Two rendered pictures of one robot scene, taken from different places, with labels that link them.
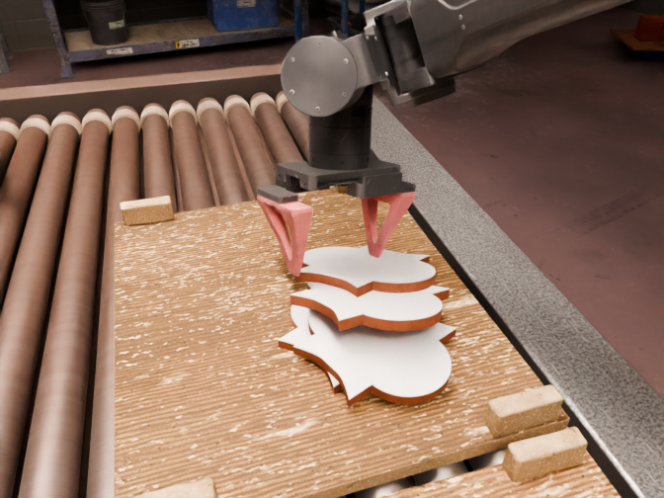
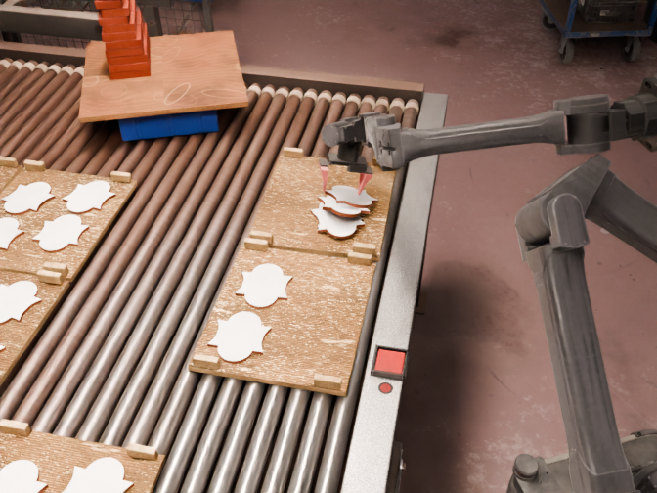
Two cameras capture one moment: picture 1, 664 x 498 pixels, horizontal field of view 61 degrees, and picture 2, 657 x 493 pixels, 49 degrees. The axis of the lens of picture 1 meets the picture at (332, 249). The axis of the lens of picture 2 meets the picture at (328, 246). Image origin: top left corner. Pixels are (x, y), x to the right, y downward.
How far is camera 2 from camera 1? 1.48 m
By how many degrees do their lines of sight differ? 22
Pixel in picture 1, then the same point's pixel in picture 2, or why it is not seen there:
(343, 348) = (326, 217)
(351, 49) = (338, 131)
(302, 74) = (327, 133)
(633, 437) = (399, 271)
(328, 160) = (340, 156)
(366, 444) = (317, 243)
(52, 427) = (240, 213)
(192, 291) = (294, 188)
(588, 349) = (413, 247)
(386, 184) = (359, 169)
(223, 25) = not seen: outside the picture
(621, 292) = not seen: outside the picture
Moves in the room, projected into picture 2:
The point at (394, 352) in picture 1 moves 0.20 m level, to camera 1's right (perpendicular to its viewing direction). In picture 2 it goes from (339, 223) to (411, 246)
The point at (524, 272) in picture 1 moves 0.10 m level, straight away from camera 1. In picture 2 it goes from (420, 219) to (446, 204)
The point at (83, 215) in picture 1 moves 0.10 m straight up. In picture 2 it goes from (272, 147) to (270, 118)
